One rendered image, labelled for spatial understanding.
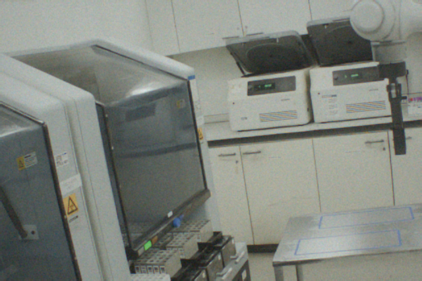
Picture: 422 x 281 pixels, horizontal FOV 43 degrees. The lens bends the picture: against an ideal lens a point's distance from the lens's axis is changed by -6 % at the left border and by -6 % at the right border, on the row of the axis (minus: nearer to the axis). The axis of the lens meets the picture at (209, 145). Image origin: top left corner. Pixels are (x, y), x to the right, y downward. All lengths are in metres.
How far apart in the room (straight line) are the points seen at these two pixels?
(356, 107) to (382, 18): 2.52
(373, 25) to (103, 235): 0.85
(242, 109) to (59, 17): 1.39
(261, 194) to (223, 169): 0.32
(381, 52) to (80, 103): 0.76
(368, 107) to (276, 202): 0.92
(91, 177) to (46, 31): 1.88
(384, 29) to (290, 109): 2.59
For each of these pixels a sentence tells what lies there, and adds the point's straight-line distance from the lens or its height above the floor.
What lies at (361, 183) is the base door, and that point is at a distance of 3.80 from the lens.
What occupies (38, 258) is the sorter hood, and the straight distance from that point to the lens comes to 1.26.
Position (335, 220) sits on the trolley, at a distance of 2.10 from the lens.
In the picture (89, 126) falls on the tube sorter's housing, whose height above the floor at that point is 1.36.
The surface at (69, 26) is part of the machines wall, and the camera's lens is 3.45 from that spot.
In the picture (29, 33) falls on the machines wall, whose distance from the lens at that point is 3.13.
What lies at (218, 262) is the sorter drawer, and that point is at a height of 0.78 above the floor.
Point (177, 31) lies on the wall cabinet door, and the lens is 4.29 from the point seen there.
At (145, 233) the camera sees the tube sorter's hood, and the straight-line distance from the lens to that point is 1.67.
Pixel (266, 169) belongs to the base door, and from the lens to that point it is 3.90.
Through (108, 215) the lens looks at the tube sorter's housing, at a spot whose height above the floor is 1.12.
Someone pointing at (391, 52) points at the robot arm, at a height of 1.43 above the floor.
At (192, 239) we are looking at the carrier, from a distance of 1.97.
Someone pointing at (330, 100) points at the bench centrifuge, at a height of 1.05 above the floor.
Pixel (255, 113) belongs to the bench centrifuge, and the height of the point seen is 1.02.
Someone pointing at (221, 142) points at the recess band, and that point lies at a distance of 4.00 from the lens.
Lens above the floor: 1.50
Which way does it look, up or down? 10 degrees down
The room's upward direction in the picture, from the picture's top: 9 degrees counter-clockwise
